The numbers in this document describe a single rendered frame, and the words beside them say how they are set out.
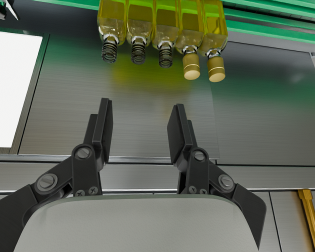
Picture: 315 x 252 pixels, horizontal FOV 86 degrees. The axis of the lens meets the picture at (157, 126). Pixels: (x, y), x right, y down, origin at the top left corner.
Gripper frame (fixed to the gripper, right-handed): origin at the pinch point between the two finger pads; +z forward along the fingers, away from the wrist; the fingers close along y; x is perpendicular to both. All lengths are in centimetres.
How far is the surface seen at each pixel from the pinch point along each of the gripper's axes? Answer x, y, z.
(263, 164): -28.8, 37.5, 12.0
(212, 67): -7.6, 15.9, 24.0
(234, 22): -4, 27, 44
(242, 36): -11, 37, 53
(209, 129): -23.0, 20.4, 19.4
